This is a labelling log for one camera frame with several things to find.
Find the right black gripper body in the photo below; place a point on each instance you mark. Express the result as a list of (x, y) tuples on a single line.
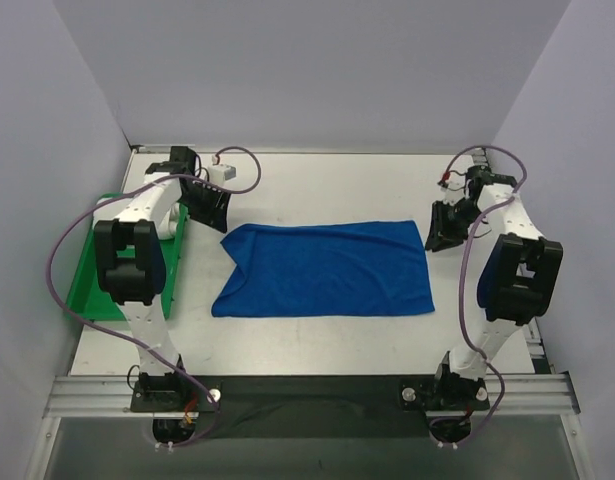
[(448, 220)]

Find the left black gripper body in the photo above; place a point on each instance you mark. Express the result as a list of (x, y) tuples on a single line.
[(201, 195)]

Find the blue towel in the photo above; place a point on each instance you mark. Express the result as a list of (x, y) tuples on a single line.
[(366, 269)]

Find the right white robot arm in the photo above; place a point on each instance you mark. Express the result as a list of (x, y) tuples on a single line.
[(460, 377)]

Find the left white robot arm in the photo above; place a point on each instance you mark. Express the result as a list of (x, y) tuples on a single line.
[(131, 266)]

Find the rolled white towel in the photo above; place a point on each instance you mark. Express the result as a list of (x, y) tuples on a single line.
[(166, 229)]

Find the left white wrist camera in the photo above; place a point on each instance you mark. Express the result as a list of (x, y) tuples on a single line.
[(219, 173)]

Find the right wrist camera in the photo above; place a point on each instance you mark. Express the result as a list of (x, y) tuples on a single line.
[(453, 186)]

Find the aluminium right rail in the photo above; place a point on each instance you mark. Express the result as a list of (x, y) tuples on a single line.
[(534, 345)]

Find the aluminium rail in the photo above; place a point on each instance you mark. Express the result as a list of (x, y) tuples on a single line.
[(110, 397), (534, 345)]

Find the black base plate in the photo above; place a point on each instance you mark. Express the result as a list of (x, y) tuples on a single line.
[(312, 407)]

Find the aluminium front rail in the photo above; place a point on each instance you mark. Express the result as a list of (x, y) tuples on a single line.
[(110, 397)]

